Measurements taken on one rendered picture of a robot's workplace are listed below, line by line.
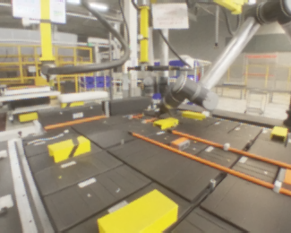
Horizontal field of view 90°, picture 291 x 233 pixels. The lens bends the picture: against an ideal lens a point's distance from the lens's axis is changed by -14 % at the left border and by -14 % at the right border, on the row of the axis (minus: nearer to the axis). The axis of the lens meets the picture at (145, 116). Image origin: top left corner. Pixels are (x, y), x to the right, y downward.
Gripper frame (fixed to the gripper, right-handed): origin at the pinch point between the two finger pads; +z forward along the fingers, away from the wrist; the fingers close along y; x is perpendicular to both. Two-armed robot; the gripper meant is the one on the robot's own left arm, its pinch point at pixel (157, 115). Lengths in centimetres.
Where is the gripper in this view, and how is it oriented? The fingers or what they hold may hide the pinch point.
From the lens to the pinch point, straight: 119.3
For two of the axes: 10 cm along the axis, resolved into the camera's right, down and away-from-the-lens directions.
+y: -8.5, 1.3, -5.1
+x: 3.4, 8.8, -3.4
